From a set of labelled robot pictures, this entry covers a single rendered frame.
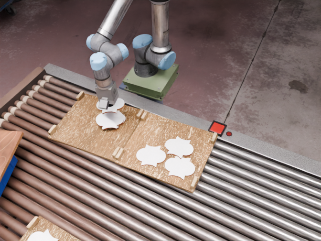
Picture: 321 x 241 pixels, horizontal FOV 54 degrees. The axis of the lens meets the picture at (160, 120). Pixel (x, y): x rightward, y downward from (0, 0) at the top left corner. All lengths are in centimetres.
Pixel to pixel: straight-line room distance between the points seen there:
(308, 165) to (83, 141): 111
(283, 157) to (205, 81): 178
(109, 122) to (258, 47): 241
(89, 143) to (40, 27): 297
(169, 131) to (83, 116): 49
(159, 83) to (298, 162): 86
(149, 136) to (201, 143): 27
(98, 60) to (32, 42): 286
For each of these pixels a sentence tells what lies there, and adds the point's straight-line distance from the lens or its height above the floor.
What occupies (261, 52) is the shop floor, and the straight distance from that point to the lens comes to 367.
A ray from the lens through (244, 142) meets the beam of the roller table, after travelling 165.
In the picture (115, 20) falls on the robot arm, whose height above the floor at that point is 140.
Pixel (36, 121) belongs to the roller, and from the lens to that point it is 190.
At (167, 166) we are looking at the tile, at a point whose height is 94.
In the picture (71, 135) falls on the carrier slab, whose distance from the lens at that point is 173.
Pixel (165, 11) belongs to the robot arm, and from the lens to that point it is 160.
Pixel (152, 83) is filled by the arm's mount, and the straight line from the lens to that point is 187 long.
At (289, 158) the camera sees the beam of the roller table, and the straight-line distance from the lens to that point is 164.
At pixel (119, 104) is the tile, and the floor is 106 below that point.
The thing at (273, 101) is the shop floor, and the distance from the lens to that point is 315.
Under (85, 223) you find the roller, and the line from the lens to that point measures 147.
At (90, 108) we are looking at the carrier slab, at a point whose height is 94.
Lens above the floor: 223
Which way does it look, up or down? 50 degrees down
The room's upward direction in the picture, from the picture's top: 6 degrees counter-clockwise
